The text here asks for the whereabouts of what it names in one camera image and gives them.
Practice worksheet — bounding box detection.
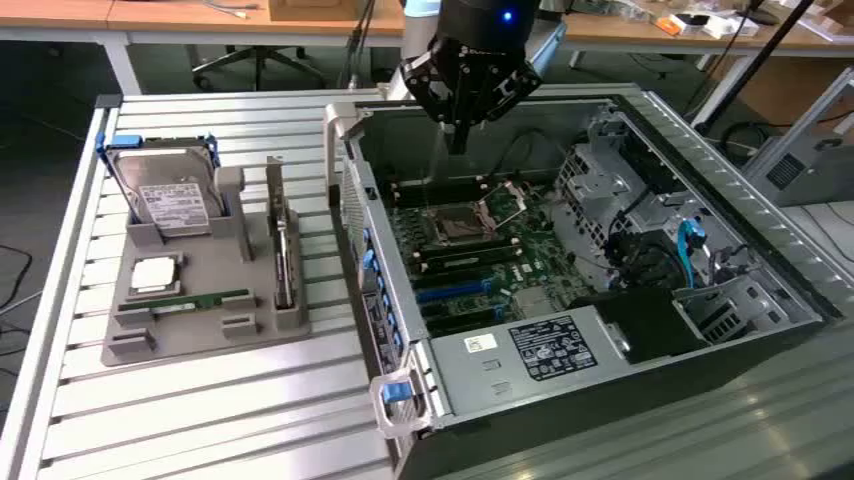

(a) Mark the hard disk in blue carrier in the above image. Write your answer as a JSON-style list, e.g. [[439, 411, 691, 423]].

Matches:
[[92, 132, 232, 239]]

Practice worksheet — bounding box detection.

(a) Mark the green RAM stick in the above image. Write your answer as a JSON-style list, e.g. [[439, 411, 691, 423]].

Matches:
[[117, 288, 252, 314]]

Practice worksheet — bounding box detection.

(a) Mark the blue expansion slot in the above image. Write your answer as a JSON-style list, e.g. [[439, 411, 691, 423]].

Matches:
[[413, 280, 492, 304]]

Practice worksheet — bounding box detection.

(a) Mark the wooden desk with clutter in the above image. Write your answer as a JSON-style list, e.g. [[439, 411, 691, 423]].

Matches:
[[559, 0, 854, 126]]

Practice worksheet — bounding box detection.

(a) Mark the silver CPU chip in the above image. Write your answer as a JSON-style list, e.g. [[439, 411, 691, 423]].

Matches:
[[129, 258, 179, 292]]

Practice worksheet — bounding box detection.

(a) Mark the grey computer tower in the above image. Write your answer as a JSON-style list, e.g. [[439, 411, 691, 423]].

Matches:
[[743, 67, 854, 207]]

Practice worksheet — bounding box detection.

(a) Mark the grey power supply unit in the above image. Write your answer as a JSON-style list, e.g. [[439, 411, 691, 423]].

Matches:
[[425, 304, 632, 419]]

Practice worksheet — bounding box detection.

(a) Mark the black round object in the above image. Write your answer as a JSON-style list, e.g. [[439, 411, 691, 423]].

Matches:
[[731, 1, 779, 26]]

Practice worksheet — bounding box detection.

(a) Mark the grey case clamp bracket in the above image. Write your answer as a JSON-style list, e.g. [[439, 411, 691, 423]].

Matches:
[[368, 372, 429, 440], [323, 102, 367, 142]]

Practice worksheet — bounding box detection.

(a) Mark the black plastic shroud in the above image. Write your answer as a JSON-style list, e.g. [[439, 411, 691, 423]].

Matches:
[[566, 287, 710, 365]]

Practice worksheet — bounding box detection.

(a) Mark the metal drive cage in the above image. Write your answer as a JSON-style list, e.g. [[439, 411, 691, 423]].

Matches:
[[552, 107, 682, 236]]

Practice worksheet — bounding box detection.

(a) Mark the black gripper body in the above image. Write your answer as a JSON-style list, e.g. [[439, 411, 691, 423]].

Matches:
[[425, 0, 539, 71]]

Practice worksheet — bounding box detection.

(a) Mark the grey parts rack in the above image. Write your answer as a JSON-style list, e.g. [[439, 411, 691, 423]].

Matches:
[[98, 167, 315, 369]]

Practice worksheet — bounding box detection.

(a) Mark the black RAM slot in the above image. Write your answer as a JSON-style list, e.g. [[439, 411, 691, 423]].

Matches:
[[393, 189, 485, 207], [389, 177, 488, 194]]

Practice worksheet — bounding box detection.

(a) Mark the black tripod pole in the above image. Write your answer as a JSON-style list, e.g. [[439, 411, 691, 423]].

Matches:
[[692, 0, 819, 135]]

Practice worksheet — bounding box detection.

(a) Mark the black office chair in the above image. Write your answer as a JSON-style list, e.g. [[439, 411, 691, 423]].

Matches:
[[189, 44, 328, 92]]

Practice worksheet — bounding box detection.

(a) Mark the blue SATA wire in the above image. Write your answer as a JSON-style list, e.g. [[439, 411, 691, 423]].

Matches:
[[674, 217, 707, 291]]

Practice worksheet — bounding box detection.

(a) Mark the long wooden desk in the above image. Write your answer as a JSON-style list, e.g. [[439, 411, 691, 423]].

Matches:
[[0, 0, 408, 96]]

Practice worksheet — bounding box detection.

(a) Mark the black wire bundle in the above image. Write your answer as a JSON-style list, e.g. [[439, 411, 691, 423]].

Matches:
[[603, 232, 690, 294]]

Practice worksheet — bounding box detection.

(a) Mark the black graphics card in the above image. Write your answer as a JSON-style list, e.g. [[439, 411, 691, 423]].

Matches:
[[264, 155, 300, 310]]

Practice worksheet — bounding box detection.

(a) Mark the black installed RAM stick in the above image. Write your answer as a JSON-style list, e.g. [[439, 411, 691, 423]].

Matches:
[[419, 244, 525, 274]]

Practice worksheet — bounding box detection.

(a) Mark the white desk cable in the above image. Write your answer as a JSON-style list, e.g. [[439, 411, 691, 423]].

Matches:
[[203, 0, 259, 20]]

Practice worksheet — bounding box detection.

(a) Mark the green motherboard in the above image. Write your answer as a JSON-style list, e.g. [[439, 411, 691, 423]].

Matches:
[[385, 172, 602, 339]]

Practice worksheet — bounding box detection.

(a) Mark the cardboard box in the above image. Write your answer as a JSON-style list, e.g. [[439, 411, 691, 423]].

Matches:
[[268, 0, 367, 22]]

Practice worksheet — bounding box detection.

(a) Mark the metal disk bay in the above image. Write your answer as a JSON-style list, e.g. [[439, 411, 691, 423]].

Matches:
[[670, 277, 795, 346]]

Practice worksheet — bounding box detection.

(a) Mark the black expansion slot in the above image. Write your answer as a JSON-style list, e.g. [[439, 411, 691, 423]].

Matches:
[[417, 299, 500, 321], [424, 314, 512, 337]]

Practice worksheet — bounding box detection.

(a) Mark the open black PC case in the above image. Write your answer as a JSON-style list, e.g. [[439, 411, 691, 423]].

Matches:
[[323, 92, 846, 480]]

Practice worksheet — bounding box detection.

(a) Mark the metal socket cover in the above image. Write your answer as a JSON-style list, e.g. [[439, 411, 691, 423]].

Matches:
[[472, 182, 535, 234]]

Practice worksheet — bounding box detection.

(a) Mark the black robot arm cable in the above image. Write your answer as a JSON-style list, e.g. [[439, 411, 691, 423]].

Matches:
[[336, 0, 379, 91]]

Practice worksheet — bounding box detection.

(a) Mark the silver chipset heatsink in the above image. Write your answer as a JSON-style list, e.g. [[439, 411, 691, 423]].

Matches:
[[511, 288, 556, 320]]

